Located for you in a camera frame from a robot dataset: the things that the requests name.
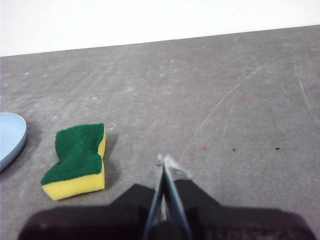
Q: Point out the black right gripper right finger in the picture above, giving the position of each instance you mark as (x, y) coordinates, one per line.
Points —
(237, 222)

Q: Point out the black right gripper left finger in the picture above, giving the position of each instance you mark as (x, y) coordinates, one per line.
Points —
(100, 220)

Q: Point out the yellow sponge with green scourer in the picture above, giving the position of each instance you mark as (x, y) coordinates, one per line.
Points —
(75, 155)

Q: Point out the light blue round plate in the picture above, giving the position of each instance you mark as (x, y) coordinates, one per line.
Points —
(10, 137)

